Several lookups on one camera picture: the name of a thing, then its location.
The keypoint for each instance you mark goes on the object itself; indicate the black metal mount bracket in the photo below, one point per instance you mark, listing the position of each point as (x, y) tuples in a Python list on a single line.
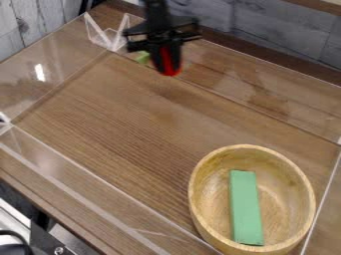
[(44, 244)]

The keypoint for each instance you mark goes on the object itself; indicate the round wooden bowl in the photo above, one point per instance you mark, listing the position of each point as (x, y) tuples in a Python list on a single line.
[(285, 194)]

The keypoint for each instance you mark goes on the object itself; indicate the green rectangular block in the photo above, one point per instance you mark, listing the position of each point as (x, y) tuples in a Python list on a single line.
[(244, 212)]

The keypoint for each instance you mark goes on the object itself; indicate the clear acrylic tray enclosure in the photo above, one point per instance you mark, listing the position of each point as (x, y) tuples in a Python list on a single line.
[(104, 137)]

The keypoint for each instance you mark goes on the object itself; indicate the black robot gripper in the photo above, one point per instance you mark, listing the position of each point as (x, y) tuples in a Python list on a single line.
[(158, 30)]

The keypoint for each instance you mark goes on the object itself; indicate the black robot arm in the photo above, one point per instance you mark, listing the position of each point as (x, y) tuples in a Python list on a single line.
[(159, 7)]

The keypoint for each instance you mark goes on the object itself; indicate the red plush fruit green leaf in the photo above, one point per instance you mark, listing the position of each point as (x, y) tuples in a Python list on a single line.
[(163, 64)]

